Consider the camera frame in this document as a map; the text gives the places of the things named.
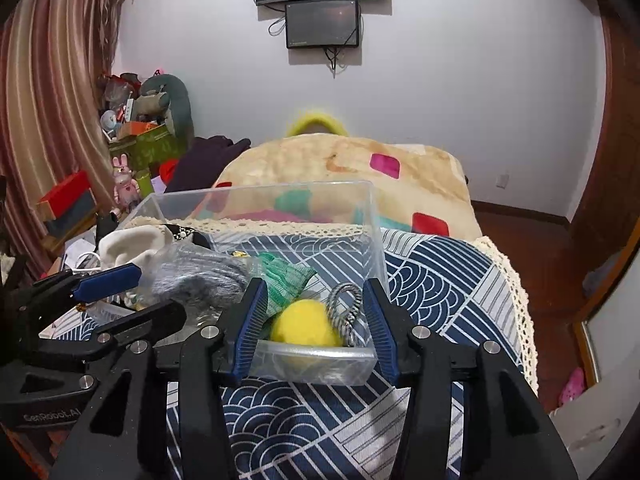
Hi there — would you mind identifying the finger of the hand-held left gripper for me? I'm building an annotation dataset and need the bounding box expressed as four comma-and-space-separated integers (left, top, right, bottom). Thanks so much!
35, 301, 189, 362
15, 263, 142, 323

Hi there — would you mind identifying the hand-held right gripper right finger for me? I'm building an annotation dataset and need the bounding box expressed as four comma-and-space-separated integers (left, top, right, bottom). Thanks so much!
362, 277, 578, 480

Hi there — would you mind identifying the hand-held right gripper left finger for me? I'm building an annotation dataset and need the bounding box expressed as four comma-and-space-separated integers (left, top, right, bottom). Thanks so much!
50, 277, 271, 480

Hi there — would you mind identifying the black white braided cord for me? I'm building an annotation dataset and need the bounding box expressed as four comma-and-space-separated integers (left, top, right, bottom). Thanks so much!
326, 282, 364, 347

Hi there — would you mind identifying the yellow fuzzy ball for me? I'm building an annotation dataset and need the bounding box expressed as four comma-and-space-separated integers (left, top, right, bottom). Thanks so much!
270, 300, 347, 349

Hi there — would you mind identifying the green knitted glove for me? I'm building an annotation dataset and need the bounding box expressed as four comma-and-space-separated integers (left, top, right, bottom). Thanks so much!
255, 252, 319, 318

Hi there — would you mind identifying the grey glove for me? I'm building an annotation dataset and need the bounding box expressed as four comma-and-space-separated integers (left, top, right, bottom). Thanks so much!
140, 242, 252, 312

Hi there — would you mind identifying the clear plastic storage box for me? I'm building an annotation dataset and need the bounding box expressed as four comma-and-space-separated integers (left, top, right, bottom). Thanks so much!
122, 180, 392, 387

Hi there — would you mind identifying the cream white cloth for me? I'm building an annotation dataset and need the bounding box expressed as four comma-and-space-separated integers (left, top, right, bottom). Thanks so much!
97, 225, 174, 274

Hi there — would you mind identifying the navy wave-patterned bed cover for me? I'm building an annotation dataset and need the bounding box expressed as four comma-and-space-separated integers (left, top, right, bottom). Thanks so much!
50, 217, 542, 480

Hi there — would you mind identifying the pink rabbit doll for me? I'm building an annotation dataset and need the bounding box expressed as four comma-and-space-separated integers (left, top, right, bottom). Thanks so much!
111, 155, 142, 214

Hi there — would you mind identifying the red flat box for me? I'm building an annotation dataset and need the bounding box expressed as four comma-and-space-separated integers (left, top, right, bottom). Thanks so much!
37, 170, 97, 222

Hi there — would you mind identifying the green cardboard box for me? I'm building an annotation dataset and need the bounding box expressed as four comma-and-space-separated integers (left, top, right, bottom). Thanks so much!
109, 125, 189, 172

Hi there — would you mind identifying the dark purple cloth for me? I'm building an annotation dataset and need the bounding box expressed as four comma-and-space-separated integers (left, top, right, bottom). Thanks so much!
164, 135, 252, 195

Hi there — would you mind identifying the pile of small toys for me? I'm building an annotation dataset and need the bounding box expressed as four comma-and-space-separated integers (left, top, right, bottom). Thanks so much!
97, 72, 144, 141

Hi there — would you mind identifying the beige blanket with coloured squares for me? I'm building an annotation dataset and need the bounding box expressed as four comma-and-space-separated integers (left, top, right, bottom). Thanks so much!
212, 130, 484, 242

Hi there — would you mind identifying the pink slipper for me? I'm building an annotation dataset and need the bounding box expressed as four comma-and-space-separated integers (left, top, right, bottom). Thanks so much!
559, 367, 586, 406

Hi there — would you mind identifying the striped brown curtain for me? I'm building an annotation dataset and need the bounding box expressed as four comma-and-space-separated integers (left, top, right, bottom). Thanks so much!
0, 0, 124, 281

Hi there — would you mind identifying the yellow fuzzy cushion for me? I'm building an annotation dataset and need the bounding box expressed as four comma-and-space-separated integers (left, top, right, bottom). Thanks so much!
286, 108, 351, 137

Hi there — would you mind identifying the brown wooden wardrobe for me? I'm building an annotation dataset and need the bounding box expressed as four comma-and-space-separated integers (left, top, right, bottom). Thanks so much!
540, 0, 640, 257

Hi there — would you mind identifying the black monitor cable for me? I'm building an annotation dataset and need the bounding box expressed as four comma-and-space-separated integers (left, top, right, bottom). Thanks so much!
324, 47, 347, 79

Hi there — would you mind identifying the small black wall monitor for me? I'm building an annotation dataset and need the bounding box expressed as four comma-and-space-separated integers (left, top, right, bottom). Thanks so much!
285, 0, 362, 51

